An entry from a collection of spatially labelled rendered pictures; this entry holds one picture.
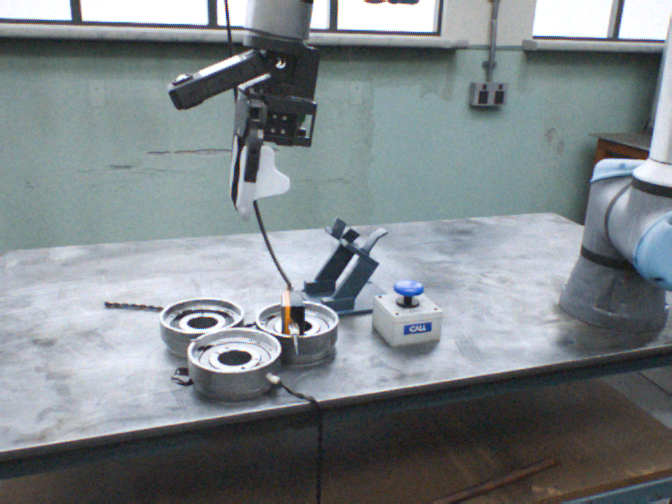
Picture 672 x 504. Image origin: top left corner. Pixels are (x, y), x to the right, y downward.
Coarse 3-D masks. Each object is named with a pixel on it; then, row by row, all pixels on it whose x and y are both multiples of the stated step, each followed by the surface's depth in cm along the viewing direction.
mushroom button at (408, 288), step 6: (396, 282) 87; (402, 282) 86; (408, 282) 86; (414, 282) 86; (396, 288) 85; (402, 288) 85; (408, 288) 85; (414, 288) 85; (420, 288) 85; (402, 294) 85; (408, 294) 85; (414, 294) 85; (420, 294) 85; (408, 300) 86
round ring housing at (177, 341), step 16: (176, 304) 85; (192, 304) 87; (208, 304) 88; (224, 304) 87; (160, 320) 81; (192, 320) 84; (208, 320) 85; (224, 320) 84; (240, 320) 81; (176, 336) 78; (192, 336) 78; (176, 352) 80
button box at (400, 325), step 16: (384, 304) 87; (400, 304) 86; (416, 304) 86; (432, 304) 87; (384, 320) 86; (400, 320) 83; (416, 320) 84; (432, 320) 85; (384, 336) 87; (400, 336) 84; (416, 336) 85; (432, 336) 86
